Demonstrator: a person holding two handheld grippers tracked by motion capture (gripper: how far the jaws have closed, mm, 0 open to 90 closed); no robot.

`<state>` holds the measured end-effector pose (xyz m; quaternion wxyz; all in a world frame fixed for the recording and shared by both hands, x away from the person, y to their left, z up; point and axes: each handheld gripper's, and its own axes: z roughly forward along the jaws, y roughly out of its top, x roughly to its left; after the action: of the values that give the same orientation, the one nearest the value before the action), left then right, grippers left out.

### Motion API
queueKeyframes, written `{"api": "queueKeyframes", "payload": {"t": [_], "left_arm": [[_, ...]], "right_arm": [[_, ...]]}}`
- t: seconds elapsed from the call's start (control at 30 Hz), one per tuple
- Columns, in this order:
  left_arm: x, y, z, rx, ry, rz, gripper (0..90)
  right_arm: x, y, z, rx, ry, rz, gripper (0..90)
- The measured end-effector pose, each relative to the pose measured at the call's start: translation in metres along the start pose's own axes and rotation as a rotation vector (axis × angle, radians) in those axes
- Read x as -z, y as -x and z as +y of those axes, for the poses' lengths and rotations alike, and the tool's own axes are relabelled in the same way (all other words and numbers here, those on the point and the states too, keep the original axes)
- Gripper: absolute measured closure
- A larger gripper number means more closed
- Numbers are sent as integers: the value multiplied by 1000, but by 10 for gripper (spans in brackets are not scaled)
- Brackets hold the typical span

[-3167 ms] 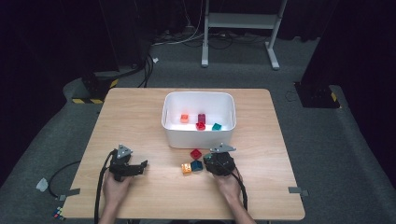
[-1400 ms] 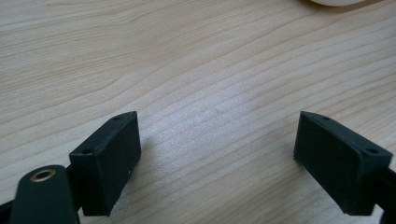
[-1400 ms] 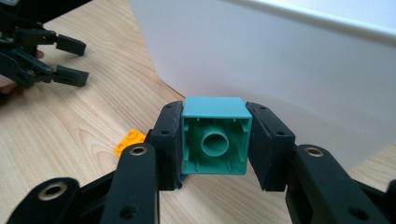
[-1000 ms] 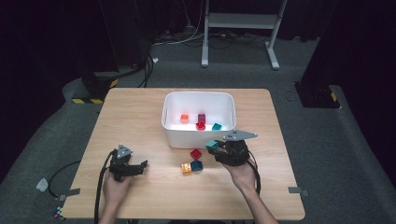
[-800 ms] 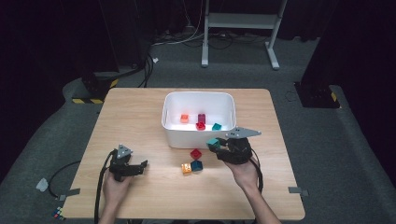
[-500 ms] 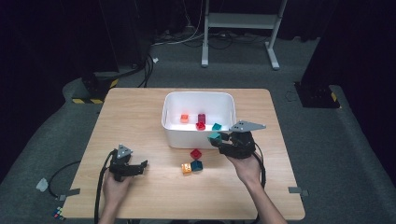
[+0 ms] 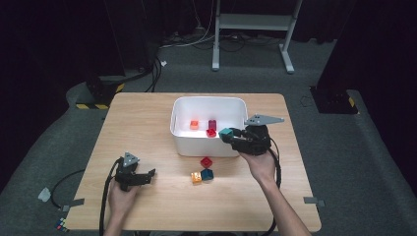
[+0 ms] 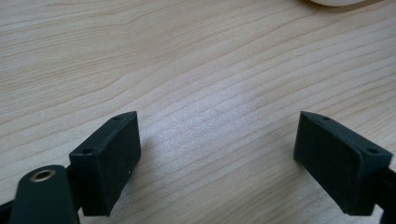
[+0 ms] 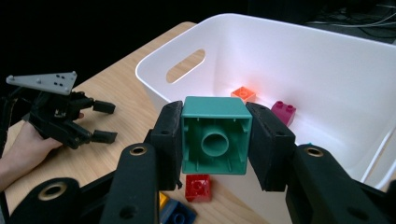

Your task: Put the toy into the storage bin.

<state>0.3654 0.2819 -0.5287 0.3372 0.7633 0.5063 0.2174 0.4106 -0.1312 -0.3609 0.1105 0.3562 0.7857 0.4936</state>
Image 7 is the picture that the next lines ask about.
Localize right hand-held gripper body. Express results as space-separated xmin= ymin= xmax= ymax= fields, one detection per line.
xmin=231 ymin=114 xmax=284 ymax=156

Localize person's left hand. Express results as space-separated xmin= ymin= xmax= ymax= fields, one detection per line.
xmin=107 ymin=182 xmax=141 ymax=215

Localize person's right hand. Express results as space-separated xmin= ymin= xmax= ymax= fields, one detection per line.
xmin=239 ymin=148 xmax=277 ymax=186

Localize grey tape strip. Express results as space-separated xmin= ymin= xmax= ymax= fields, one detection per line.
xmin=303 ymin=196 xmax=326 ymax=207
xmin=61 ymin=198 xmax=86 ymax=212

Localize black curtain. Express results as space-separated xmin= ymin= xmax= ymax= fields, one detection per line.
xmin=0 ymin=0 xmax=160 ymax=188
xmin=316 ymin=0 xmax=417 ymax=186

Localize black yellow striped stand base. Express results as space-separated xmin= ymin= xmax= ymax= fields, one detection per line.
xmin=75 ymin=74 xmax=126 ymax=111

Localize white plastic bin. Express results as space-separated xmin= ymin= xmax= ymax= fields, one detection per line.
xmin=169 ymin=95 xmax=249 ymax=158

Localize white metal stand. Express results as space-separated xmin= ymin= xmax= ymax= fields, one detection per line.
xmin=210 ymin=0 xmax=304 ymax=75

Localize hand-held gripper black cable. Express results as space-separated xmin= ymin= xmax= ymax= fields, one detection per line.
xmin=98 ymin=157 xmax=123 ymax=236
xmin=262 ymin=139 xmax=283 ymax=236

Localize left hand-held gripper black cable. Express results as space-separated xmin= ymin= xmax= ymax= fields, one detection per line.
xmin=98 ymin=157 xmax=123 ymax=236

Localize right hand-held gripper black cable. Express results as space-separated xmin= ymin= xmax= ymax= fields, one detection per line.
xmin=262 ymin=139 xmax=283 ymax=236

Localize black cable bundle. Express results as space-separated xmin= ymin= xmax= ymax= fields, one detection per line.
xmin=144 ymin=56 xmax=164 ymax=93

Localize white floor cable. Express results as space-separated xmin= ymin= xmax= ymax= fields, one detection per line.
xmin=159 ymin=30 xmax=218 ymax=49

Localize thin black floor cable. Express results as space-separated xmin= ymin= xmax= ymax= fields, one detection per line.
xmin=49 ymin=168 xmax=87 ymax=209

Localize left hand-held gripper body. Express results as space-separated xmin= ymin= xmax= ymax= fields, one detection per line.
xmin=114 ymin=151 xmax=152 ymax=192

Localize colourful puzzle cube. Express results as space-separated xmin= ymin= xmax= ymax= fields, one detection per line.
xmin=54 ymin=217 xmax=70 ymax=233

